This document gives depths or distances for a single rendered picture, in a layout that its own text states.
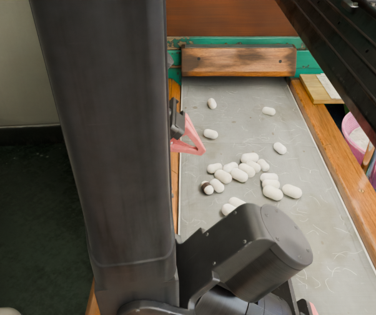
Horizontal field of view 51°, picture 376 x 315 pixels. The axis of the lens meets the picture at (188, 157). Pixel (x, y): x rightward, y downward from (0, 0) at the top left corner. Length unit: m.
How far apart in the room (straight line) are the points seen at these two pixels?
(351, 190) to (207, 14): 0.57
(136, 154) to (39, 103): 2.01
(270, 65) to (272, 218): 0.78
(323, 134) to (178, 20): 0.47
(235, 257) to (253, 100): 0.79
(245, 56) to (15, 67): 1.36
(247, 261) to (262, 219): 0.03
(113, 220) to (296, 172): 0.62
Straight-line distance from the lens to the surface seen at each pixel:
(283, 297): 0.42
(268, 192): 0.73
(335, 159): 0.83
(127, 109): 0.19
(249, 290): 0.32
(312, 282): 0.63
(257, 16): 1.08
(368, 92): 0.39
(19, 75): 2.15
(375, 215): 0.73
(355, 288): 0.65
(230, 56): 1.05
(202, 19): 1.07
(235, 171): 0.76
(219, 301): 0.34
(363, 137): 0.98
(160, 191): 0.22
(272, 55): 1.06
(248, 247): 0.29
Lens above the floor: 1.23
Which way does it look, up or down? 36 degrees down
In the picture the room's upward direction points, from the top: straight up
